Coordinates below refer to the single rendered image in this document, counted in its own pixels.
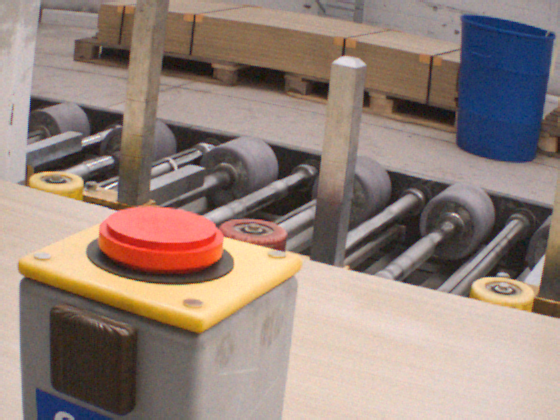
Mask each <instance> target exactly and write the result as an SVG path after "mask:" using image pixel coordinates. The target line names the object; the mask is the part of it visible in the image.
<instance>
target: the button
mask: <svg viewBox="0 0 560 420"><path fill-rule="evenodd" d="M223 242H224V235H223V233H222V232H221V231H220V230H219V229H218V228H217V227H216V226H215V224H214V223H213V222H212V221H210V220H209V219H207V218H206V217H204V216H202V215H199V214H196V213H189V212H185V211H181V210H175V209H168V208H155V207H142V208H130V209H125V210H121V211H119V212H114V213H112V214H111V215H110V216H109V217H108V218H107V219H105V220H104V221H103V222H102V223H101V224H100V226H99V234H98V245H99V247H100V248H101V249H102V250H103V251H104V252H105V253H107V256H108V257H109V258H110V259H111V260H113V261H114V262H116V263H117V264H119V265H122V266H124V267H126V268H130V269H134V270H137V271H142V272H148V273H158V274H181V273H189V272H198V271H201V270H204V269H206V268H208V267H209V266H211V265H212V263H213V262H215V261H217V260H218V259H219V258H220V257H221V255H222V252H223Z"/></svg>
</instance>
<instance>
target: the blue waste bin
mask: <svg viewBox="0 0 560 420"><path fill-rule="evenodd" d="M459 18H460V20H461V23H462V27H461V36H462V37H461V45H460V49H461V53H460V64H461V65H460V73H459V79H460V83H459V93H458V96H459V102H458V112H457V116H458V121H457V132H456V144H457V147H460V148H461V149H463V150H465V151H466V152H469V153H472V154H474V155H478V156H481V157H485V158H490V159H495V160H499V161H503V162H510V163H523V162H529V161H532V160H534V159H535V157H536V153H537V145H538V142H539V134H540V130H541V122H542V121H543V116H542V115H543V111H544V104H545V99H546V97H545V96H546V92H547V85H548V77H549V75H550V76H553V77H554V74H553V71H554V67H555V66H554V64H555V61H556V56H557V52H558V50H559V48H558V46H559V38H558V35H557V33H556V32H555V31H550V30H549V32H548V31H546V30H544V29H542V28H538V27H534V26H530V25H526V24H523V23H521V22H515V21H509V20H505V19H502V18H494V17H488V16H482V15H472V14H465V15H461V16H460V17H459ZM550 32H553V33H554V34H555V35H556V36H555V35H554V34H553V33H550ZM555 38H556V39H555ZM554 40H556V42H557V46H556V50H555V53H554V57H553V59H552V56H551V55H552V52H553V44H554V42H553V41H554ZM551 59H552V60H553V61H552V64H550V63H551ZM550 66H551V67H552V68H551V72H549V70H550Z"/></svg>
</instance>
